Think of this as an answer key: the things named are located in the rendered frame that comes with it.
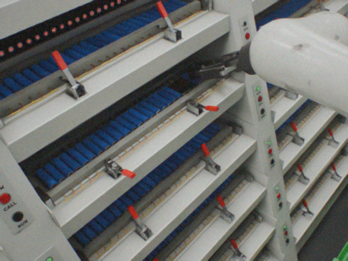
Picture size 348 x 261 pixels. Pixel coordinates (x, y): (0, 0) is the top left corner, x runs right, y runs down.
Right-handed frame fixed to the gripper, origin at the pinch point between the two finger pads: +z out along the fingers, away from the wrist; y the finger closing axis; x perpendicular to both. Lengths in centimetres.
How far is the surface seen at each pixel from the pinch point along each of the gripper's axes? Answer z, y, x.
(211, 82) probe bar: -0.5, -0.7, 4.4
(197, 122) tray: -3.8, 11.8, 9.5
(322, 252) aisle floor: 11, -30, 100
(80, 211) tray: -3.6, 47.1, 8.8
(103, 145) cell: 3.5, 33.3, 2.3
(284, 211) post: 8, -15, 64
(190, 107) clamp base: -2.1, 10.3, 5.8
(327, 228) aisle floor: 15, -43, 99
